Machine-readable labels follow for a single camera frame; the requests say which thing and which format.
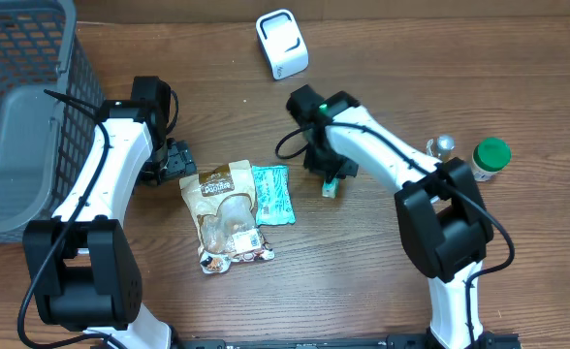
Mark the white barcode scanner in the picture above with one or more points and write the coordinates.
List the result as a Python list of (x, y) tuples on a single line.
[(282, 44)]

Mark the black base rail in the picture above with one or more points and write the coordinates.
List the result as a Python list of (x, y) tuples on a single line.
[(394, 341)]

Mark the clear yellow liquid bottle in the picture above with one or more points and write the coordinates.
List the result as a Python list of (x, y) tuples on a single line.
[(441, 147)]

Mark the teal Kleenex tissue pack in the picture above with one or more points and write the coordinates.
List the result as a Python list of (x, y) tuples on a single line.
[(330, 188)]

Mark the brown snack packet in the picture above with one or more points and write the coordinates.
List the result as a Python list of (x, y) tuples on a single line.
[(221, 203)]

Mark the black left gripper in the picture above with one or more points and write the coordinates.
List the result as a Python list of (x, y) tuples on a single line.
[(182, 163)]

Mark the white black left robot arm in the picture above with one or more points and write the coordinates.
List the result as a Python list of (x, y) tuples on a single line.
[(84, 276)]

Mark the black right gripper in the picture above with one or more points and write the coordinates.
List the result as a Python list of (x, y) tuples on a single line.
[(331, 168)]

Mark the grey plastic mesh basket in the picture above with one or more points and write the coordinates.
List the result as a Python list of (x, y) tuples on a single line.
[(43, 142)]

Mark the green lid white jar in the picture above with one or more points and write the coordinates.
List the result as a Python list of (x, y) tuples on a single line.
[(490, 157)]

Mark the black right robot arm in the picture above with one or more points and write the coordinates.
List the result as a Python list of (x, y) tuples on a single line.
[(439, 207)]

